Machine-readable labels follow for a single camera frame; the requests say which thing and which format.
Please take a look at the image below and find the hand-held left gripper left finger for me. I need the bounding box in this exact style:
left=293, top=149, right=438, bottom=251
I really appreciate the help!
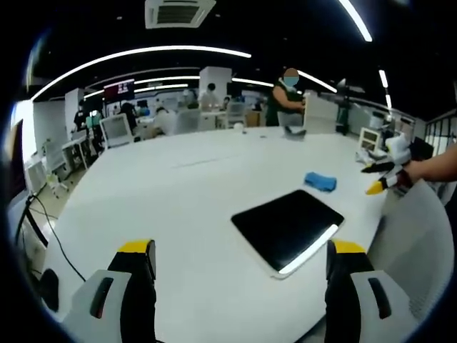
left=61, top=239, right=158, bottom=343

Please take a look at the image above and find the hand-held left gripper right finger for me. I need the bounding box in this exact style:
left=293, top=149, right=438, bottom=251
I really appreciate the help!
left=323, top=239, right=419, bottom=343

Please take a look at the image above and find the blue cleaning cloth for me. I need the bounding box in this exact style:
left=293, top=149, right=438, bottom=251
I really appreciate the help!
left=303, top=171, right=338, bottom=194

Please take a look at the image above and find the white framed small box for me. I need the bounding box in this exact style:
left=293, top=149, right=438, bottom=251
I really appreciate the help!
left=358, top=126, right=381, bottom=154

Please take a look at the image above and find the grey mesh office chair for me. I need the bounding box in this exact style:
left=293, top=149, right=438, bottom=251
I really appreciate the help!
left=367, top=178, right=451, bottom=322

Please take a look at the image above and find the white box on table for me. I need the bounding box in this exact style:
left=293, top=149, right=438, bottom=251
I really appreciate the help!
left=302, top=91, right=338, bottom=135

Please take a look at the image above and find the straight ceiling light strip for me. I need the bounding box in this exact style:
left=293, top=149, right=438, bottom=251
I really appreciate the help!
left=338, top=0, right=373, bottom=43

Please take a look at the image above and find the white office desk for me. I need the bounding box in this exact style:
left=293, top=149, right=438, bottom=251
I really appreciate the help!
left=61, top=134, right=90, bottom=172

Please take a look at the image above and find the white mesh office chair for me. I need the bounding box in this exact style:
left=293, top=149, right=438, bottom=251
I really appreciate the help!
left=99, top=113, right=135, bottom=149

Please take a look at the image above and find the curved ceiling light strip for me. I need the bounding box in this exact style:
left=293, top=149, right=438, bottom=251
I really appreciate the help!
left=29, top=45, right=252, bottom=102

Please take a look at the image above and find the ceiling air conditioner vent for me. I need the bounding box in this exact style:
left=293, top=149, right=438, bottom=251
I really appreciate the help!
left=144, top=0, right=217, bottom=30

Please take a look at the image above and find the black cable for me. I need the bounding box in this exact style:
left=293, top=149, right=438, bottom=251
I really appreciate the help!
left=26, top=192, right=87, bottom=283

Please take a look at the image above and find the red wall screen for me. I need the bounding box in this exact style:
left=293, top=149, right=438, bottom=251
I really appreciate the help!
left=103, top=79, right=136, bottom=102

